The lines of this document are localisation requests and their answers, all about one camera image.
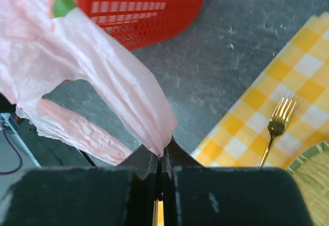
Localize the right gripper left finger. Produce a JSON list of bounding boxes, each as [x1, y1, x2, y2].
[[1, 147, 158, 225]]

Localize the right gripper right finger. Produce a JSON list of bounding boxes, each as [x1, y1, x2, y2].
[[163, 140, 313, 225]]

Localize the pink plastic trash bag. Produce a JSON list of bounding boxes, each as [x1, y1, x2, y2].
[[1, 0, 177, 165]]

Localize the red mesh trash bin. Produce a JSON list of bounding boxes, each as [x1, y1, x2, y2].
[[75, 0, 204, 50]]

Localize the gold fork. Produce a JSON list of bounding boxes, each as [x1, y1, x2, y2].
[[259, 97, 297, 167]]

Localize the woven bamboo tray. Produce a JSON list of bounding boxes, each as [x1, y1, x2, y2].
[[287, 141, 329, 225]]

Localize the yellow checkered cloth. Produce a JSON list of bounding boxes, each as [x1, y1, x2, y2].
[[192, 13, 328, 169]]

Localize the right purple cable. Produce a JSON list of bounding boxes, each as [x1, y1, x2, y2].
[[0, 129, 23, 174]]

